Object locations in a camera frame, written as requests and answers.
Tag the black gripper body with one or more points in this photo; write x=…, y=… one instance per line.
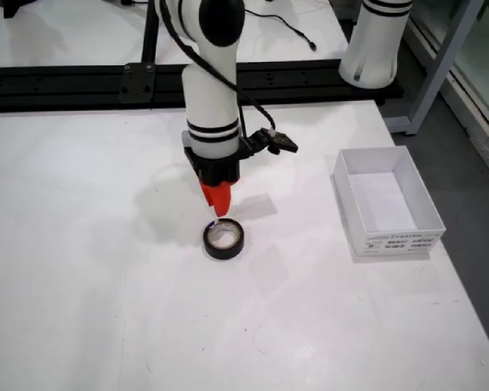
x=218, y=169

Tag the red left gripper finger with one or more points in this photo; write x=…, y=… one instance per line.
x=208, y=195

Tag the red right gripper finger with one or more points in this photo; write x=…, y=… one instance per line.
x=224, y=199

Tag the black tape roll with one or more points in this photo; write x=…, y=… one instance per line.
x=224, y=253

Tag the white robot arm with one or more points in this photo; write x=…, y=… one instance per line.
x=210, y=102

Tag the white cardboard bin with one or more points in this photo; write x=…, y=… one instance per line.
x=385, y=199

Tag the black stand foot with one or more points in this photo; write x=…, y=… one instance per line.
x=16, y=7

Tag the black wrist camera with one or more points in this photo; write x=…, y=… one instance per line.
x=281, y=141

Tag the black bracket plate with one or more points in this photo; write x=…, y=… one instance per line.
x=136, y=83

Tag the black upright profile post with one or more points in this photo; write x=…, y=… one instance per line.
x=151, y=32

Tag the black aluminium rail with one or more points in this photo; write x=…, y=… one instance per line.
x=65, y=87

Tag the grey metal post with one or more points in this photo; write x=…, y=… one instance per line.
x=436, y=73

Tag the aluminium window sill frame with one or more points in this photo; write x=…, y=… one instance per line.
x=472, y=110

